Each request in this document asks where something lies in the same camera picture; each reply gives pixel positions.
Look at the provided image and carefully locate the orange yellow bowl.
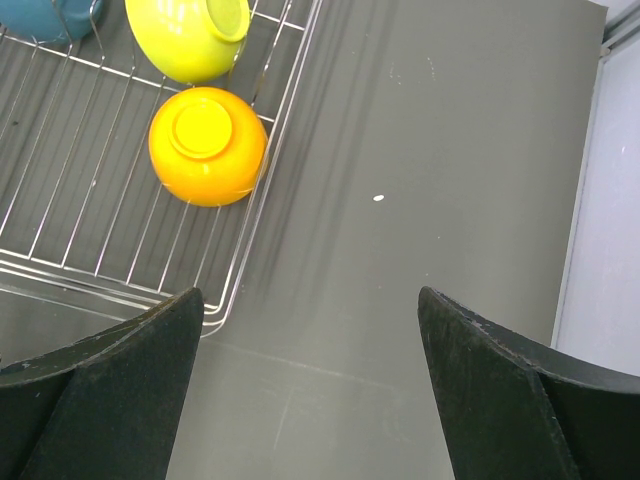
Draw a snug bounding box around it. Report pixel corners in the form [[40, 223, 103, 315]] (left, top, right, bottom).
[[148, 87, 268, 207]]

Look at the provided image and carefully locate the blue bowl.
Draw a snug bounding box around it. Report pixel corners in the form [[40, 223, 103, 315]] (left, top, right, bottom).
[[1, 0, 104, 44]]

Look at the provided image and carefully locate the metal wire dish rack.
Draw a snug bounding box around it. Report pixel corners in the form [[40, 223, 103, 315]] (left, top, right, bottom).
[[1, 1, 323, 335]]

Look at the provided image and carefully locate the aluminium rail frame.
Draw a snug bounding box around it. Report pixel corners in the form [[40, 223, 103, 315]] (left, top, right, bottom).
[[600, 1, 639, 60]]

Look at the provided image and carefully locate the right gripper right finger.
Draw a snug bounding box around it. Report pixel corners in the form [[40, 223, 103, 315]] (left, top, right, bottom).
[[418, 287, 639, 479]]

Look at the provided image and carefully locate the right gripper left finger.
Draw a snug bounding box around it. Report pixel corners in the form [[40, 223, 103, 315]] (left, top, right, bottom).
[[1, 287, 204, 479]]

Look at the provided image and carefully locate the lime green bowl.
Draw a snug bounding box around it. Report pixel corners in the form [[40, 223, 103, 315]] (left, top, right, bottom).
[[125, 0, 251, 84]]

